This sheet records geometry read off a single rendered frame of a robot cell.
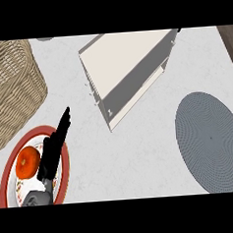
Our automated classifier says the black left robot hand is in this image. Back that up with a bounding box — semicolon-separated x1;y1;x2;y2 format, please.
31;106;77;183

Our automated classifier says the cream tiered shelf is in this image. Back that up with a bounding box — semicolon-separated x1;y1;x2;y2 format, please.
77;29;186;135

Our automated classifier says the grey round placemat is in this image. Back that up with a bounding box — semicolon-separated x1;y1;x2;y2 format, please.
172;88;233;197

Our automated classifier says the red rimmed white plate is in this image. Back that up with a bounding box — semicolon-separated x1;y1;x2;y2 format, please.
0;123;73;209

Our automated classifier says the orange fruit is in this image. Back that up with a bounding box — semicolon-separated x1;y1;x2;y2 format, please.
13;145;43;181

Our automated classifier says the tan wicker basket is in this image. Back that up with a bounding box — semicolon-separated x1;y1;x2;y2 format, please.
0;38;53;158

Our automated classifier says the dark brown wooden panel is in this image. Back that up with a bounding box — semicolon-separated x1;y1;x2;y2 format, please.
215;25;233;72

